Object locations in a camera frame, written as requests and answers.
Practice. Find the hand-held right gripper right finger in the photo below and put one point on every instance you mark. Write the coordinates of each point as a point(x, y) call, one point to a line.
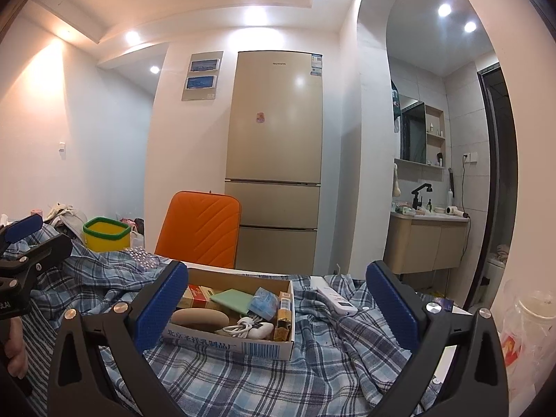
point(391, 308)

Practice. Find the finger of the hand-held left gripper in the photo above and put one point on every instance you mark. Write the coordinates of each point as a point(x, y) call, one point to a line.
point(47, 249)
point(24, 228)

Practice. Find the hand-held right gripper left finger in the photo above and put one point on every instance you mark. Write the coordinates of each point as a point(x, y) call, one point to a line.
point(160, 308)

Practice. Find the red gold cigarette pack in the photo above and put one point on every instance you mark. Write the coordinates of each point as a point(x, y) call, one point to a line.
point(195, 295)

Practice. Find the beige oval case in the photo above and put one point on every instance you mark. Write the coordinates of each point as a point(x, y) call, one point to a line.
point(197, 319)

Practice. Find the blue tissue packet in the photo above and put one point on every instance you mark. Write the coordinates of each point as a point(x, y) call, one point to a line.
point(265, 302)

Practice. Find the gold blue cigarette pack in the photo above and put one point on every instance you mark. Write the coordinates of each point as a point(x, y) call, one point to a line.
point(283, 317)

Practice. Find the shallow cardboard box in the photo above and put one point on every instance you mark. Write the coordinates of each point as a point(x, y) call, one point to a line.
point(260, 349)

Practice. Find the person's left hand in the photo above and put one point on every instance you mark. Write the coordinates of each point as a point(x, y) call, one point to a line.
point(17, 347)

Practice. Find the white grey bag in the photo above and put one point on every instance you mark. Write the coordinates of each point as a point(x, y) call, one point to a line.
point(65, 217)

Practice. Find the dark blue cigarette box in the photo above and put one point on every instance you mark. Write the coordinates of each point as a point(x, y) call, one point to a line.
point(443, 305)

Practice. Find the silver rhinestone pouch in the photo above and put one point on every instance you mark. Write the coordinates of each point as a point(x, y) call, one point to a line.
point(143, 258)

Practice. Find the white remote control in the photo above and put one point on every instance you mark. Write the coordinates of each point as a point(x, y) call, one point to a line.
point(336, 302)

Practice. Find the yellow bin with green rim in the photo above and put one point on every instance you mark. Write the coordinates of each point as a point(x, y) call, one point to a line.
point(106, 239)

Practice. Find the beige vanity cabinet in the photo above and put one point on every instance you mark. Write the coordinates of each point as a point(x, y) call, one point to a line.
point(423, 241)

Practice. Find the orange chair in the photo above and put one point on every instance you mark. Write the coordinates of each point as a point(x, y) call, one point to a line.
point(195, 230)

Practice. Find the white hair dryer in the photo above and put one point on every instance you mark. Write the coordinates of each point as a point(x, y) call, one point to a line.
point(453, 211)

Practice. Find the black faucet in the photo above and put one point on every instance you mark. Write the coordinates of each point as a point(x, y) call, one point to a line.
point(419, 194)

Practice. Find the blue plaid shirt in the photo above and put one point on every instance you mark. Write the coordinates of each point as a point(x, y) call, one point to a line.
point(260, 382)

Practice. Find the beige hanging brush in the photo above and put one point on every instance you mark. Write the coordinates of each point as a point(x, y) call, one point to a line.
point(396, 182)

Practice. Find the black hair straightener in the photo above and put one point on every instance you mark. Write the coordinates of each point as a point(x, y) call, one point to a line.
point(451, 186)

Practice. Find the clear plastic bag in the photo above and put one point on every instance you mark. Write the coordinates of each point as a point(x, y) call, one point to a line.
point(532, 312)

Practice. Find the bathroom mirror cabinet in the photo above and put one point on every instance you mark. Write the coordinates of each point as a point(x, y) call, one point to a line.
point(412, 130)

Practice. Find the beige refrigerator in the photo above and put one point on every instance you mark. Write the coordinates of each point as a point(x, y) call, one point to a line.
point(273, 152)

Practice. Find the green hanging bag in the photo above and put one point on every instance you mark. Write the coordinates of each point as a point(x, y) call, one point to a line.
point(395, 104)

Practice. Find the ceiling spotlight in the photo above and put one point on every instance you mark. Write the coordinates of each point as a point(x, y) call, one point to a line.
point(154, 69)
point(444, 9)
point(470, 27)
point(132, 37)

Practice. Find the pink fridge sticker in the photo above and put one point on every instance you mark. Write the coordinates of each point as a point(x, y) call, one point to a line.
point(259, 117)

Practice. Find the fridge energy label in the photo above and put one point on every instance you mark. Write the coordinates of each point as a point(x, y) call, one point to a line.
point(316, 65)

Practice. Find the dark door frame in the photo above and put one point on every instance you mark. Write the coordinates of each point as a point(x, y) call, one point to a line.
point(484, 173)

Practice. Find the white wall socket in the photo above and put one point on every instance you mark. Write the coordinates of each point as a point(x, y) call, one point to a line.
point(469, 157)

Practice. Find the grey wall panel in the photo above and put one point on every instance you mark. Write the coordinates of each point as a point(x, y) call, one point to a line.
point(202, 76)

